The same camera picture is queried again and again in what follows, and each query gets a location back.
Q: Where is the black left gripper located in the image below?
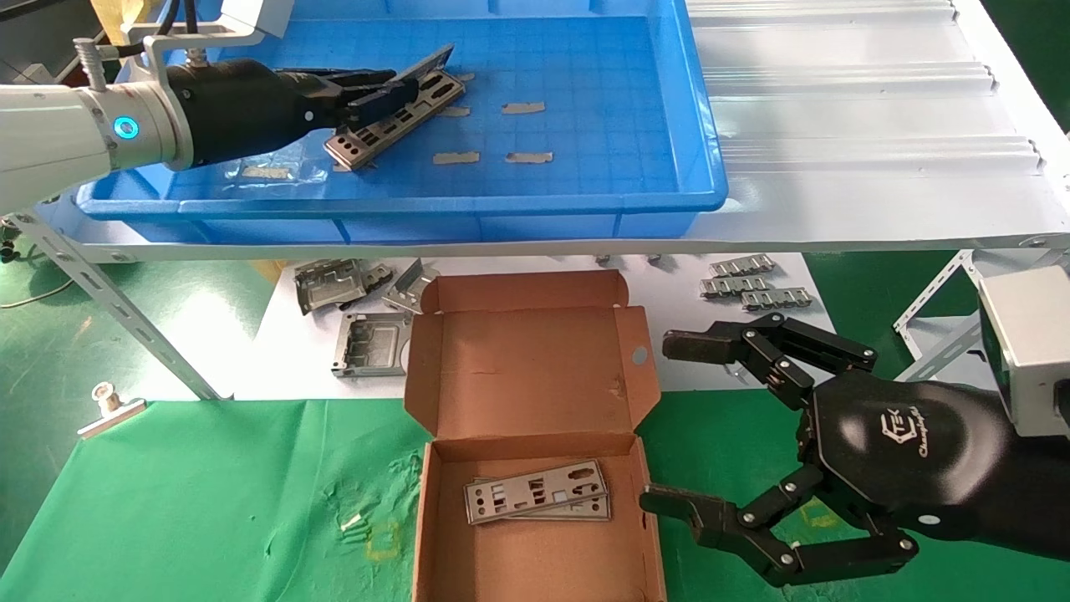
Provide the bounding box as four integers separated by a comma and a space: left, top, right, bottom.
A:
166, 57, 419, 166

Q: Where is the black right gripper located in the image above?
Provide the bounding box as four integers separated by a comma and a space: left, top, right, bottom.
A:
639, 314, 1070, 586

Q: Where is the blue plastic tray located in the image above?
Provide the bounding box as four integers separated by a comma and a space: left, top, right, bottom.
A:
77, 0, 730, 245

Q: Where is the tan cardboard piece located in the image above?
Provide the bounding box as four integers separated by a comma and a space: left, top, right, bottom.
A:
88, 0, 150, 41

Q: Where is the open brown cardboard box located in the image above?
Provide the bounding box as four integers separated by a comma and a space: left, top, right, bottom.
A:
404, 269, 668, 602

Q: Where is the clear tape patch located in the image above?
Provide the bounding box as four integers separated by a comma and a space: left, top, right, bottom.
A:
219, 155, 332, 186

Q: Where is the small metal clips group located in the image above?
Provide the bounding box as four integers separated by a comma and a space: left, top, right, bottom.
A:
741, 288, 816, 312

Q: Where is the notched metal strip part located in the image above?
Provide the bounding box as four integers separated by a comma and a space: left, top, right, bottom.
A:
701, 276, 774, 298
710, 254, 777, 278

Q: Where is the white slotted shelf upright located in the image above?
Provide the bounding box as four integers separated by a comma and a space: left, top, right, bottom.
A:
0, 209, 225, 402
893, 249, 987, 384

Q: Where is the white metal shelf board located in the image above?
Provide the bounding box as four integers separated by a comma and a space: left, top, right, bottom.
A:
33, 0, 1070, 262

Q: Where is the silver binder clip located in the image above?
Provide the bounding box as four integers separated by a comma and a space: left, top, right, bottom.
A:
78, 381, 149, 441

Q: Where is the green table cloth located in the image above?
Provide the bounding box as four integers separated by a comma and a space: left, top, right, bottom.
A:
0, 386, 1070, 602

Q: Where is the grey bent metal bracket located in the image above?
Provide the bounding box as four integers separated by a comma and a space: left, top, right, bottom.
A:
294, 258, 395, 316
382, 258, 442, 315

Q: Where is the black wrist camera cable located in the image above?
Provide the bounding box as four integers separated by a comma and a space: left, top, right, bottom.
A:
117, 0, 206, 59

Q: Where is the grey metal frame plate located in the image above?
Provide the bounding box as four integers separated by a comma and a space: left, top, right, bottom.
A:
332, 311, 414, 379

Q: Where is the grey corrugated cable conduit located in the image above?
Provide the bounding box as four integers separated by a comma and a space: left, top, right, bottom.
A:
74, 38, 111, 93

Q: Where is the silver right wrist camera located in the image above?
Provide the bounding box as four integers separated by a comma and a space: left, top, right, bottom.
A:
976, 266, 1070, 438

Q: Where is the thin floor cable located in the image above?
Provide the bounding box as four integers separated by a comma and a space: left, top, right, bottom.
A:
0, 278, 78, 310

